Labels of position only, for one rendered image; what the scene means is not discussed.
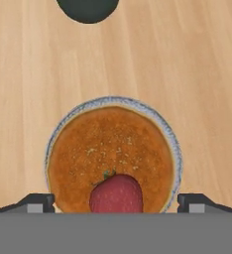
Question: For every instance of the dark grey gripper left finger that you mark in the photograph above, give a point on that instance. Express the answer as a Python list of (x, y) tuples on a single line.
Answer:
[(38, 200)]

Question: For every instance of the brown round pancake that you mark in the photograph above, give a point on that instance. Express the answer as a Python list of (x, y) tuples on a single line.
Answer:
[(104, 145)]

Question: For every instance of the red strawberry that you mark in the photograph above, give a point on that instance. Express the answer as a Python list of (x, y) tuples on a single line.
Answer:
[(116, 195)]

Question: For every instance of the dark green round object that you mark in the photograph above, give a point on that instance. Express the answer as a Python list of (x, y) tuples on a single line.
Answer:
[(87, 9)]

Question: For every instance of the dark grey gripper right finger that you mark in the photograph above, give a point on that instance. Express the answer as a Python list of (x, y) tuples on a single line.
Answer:
[(192, 199)]

